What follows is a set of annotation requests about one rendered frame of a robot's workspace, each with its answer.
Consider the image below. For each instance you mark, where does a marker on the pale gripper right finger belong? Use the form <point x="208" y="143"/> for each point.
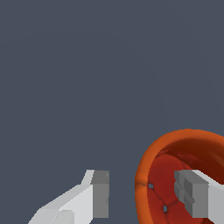
<point x="204" y="195"/>

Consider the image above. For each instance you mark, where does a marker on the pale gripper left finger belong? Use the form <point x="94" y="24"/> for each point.
<point x="87" y="198"/>

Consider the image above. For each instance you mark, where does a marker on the orange red bowl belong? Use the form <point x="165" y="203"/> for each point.
<point x="159" y="180"/>

